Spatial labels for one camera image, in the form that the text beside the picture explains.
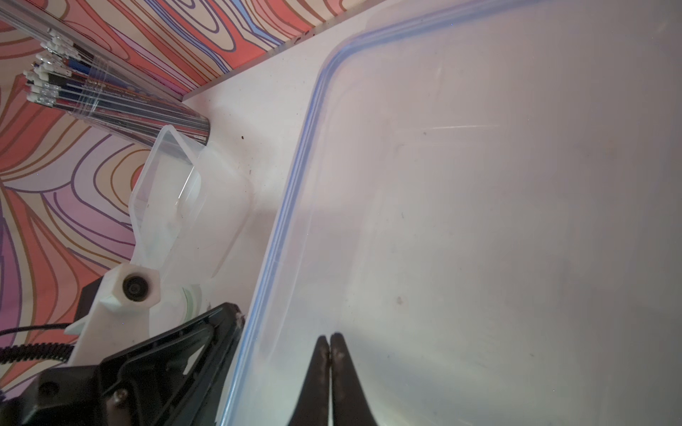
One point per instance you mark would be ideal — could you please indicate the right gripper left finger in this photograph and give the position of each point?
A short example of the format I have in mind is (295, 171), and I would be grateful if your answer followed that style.
(313, 405)

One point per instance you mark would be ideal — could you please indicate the mesh pen cup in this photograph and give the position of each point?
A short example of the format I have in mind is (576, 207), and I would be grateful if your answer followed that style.
(66, 78)

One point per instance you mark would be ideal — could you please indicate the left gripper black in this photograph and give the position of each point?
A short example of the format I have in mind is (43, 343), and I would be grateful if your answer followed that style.
(176, 378)

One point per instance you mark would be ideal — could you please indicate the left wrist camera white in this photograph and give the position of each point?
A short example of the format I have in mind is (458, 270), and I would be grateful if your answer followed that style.
(119, 316)

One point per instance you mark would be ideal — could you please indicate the large clear box blue lid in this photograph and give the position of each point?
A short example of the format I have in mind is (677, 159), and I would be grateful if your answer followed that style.
(486, 202)

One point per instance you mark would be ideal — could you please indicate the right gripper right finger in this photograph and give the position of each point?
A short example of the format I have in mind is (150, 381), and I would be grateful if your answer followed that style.
(349, 404)

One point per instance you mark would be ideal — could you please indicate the clear lunch box green lid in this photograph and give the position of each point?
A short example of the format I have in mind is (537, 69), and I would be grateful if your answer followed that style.
(186, 209)

